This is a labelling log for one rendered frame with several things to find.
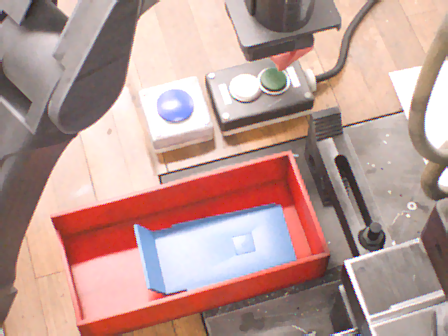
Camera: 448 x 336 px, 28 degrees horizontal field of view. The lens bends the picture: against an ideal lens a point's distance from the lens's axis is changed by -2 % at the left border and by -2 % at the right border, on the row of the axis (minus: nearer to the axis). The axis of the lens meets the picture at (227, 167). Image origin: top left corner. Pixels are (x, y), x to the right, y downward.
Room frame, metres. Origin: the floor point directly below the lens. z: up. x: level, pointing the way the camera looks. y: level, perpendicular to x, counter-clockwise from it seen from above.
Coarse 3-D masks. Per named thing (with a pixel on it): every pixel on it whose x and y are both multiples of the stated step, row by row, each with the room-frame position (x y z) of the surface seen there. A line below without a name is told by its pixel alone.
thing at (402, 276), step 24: (360, 264) 0.29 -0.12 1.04; (384, 264) 0.29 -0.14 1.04; (408, 264) 0.29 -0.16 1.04; (360, 288) 0.27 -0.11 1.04; (384, 288) 0.27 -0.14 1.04; (408, 288) 0.27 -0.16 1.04; (432, 288) 0.27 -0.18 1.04; (360, 312) 0.25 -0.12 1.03; (384, 312) 0.23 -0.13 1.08; (408, 312) 0.23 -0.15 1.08; (432, 312) 0.23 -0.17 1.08
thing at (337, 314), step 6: (336, 294) 0.29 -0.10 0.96; (336, 300) 0.28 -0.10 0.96; (336, 306) 0.28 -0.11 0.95; (342, 306) 0.27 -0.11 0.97; (330, 312) 0.29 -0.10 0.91; (336, 312) 0.28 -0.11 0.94; (342, 312) 0.27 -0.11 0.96; (330, 318) 0.28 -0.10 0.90; (336, 318) 0.28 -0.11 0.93; (342, 318) 0.27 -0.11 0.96; (336, 324) 0.27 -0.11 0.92; (342, 324) 0.26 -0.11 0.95; (348, 324) 0.26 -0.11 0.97; (336, 330) 0.27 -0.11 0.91; (342, 330) 0.26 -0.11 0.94
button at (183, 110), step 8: (160, 96) 0.52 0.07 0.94; (168, 96) 0.52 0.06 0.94; (176, 96) 0.52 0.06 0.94; (184, 96) 0.52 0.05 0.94; (160, 104) 0.51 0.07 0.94; (168, 104) 0.51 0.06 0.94; (176, 104) 0.51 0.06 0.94; (184, 104) 0.51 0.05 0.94; (192, 104) 0.51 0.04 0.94; (160, 112) 0.50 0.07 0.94; (168, 112) 0.50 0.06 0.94; (176, 112) 0.50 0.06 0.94; (184, 112) 0.50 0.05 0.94; (168, 120) 0.49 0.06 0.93; (176, 120) 0.49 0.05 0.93
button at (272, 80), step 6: (264, 72) 0.55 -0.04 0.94; (270, 72) 0.55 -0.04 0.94; (276, 72) 0.55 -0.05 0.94; (282, 72) 0.55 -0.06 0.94; (264, 78) 0.54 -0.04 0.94; (270, 78) 0.54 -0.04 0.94; (276, 78) 0.54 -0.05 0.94; (282, 78) 0.54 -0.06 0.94; (264, 84) 0.54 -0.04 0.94; (270, 84) 0.54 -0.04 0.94; (276, 84) 0.54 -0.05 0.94; (282, 84) 0.54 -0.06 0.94; (270, 90) 0.53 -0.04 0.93; (276, 90) 0.53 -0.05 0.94
